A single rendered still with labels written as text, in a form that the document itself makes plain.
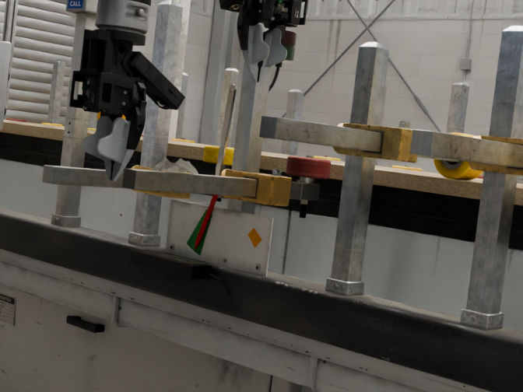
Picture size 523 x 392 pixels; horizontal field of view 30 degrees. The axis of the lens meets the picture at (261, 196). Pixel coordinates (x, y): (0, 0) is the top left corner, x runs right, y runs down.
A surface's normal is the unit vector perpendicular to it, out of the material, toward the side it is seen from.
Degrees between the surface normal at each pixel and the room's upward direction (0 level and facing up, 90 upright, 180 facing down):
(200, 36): 90
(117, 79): 90
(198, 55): 90
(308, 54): 90
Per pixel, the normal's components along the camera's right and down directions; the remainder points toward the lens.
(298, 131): 0.72, 0.12
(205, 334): -0.68, -0.04
